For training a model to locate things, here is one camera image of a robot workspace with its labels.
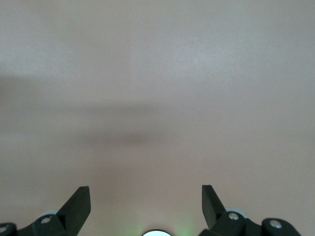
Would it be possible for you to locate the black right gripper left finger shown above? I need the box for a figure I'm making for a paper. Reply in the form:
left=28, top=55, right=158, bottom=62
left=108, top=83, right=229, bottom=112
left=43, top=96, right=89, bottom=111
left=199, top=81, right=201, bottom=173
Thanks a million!
left=0, top=186, right=92, bottom=236

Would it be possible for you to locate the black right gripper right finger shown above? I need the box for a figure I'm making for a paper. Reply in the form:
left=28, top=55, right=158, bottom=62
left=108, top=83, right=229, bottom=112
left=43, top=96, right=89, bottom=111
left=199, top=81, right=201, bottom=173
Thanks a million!
left=198, top=184, right=302, bottom=236

